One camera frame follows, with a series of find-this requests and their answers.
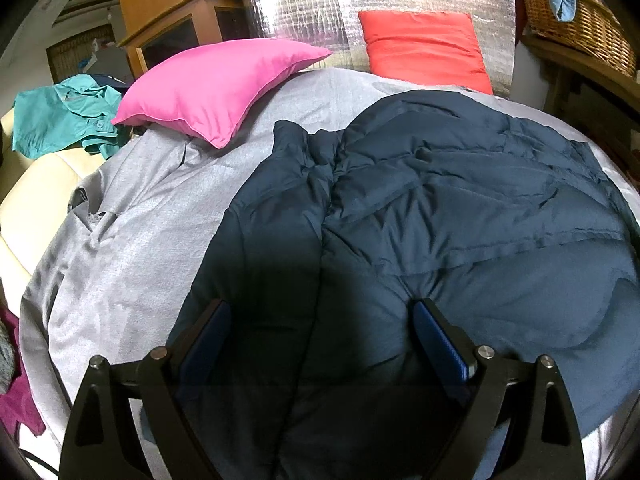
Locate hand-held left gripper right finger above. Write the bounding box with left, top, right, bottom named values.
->
left=412, top=298, right=586, bottom=480

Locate teal shirt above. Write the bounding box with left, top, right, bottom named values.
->
left=12, top=73, right=132, bottom=161

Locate pink pillow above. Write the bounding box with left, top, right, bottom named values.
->
left=111, top=38, right=333, bottom=149

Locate navy blue puffer jacket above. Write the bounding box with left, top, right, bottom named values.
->
left=167, top=89, right=640, bottom=480

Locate wicker basket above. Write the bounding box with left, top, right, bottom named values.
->
left=517, top=0, right=638, bottom=78

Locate silver foil insulation mat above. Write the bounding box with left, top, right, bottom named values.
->
left=235, top=0, right=516, bottom=98

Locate wooden cabinet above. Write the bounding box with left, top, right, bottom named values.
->
left=115, top=0, right=246, bottom=72

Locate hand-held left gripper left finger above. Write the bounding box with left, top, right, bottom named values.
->
left=59, top=298, right=233, bottom=480

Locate grey bed sheet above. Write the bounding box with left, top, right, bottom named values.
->
left=19, top=67, right=640, bottom=480

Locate cream mattress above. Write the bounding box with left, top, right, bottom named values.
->
left=0, top=107, right=108, bottom=306

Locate wooden shelf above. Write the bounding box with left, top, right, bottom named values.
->
left=520, top=32, right=640, bottom=181

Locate red pillow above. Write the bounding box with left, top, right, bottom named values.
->
left=358, top=10, right=494, bottom=96

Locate magenta cloth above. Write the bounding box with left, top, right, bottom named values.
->
left=0, top=307, right=47, bottom=436

